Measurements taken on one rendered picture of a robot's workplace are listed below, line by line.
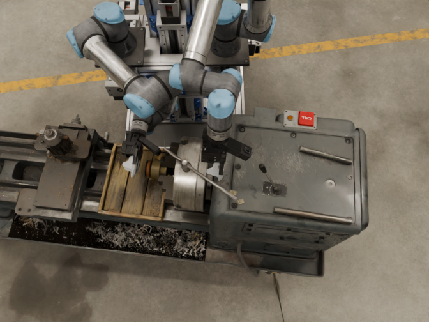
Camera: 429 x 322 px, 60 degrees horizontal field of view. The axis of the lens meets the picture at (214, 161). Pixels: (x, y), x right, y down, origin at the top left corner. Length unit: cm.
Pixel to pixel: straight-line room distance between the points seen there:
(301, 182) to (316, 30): 228
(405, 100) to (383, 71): 30
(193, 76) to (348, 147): 72
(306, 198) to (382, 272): 149
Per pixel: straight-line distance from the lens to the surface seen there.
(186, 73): 116
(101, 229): 219
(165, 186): 159
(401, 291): 289
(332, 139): 157
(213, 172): 127
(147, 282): 265
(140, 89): 145
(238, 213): 140
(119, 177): 188
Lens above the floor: 261
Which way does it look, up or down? 68 degrees down
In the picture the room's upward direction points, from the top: 1 degrees clockwise
